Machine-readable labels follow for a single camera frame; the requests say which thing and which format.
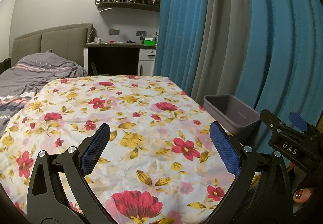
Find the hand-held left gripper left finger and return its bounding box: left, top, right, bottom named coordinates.
left=26, top=123, right=114, bottom=224

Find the dark top desk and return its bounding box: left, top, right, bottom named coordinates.
left=84, top=42, right=157, bottom=75

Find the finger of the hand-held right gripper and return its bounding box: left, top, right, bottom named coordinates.
left=260, top=109, right=309, bottom=144
left=289, top=111, right=323, bottom=139

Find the white drawer cabinet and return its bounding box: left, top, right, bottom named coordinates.
left=138, top=48, right=155, bottom=75

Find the grey striped duvet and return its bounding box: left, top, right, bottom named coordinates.
left=0, top=52, right=87, bottom=128

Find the floral tablecloth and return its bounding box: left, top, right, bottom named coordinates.
left=0, top=75, right=260, bottom=224

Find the person's right hand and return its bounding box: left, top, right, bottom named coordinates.
left=293, top=187, right=315, bottom=205

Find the grey plastic bin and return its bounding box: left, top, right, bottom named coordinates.
left=203, top=95, right=261, bottom=139

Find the dark bed frame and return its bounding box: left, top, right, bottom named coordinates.
left=0, top=59, right=12, bottom=73

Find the grey padded headboard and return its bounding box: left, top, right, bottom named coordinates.
left=13, top=23, right=94, bottom=68

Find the blue and grey curtain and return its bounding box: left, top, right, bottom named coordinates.
left=153, top=0, right=323, bottom=164

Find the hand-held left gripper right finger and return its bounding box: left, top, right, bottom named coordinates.
left=207, top=121, right=295, bottom=224

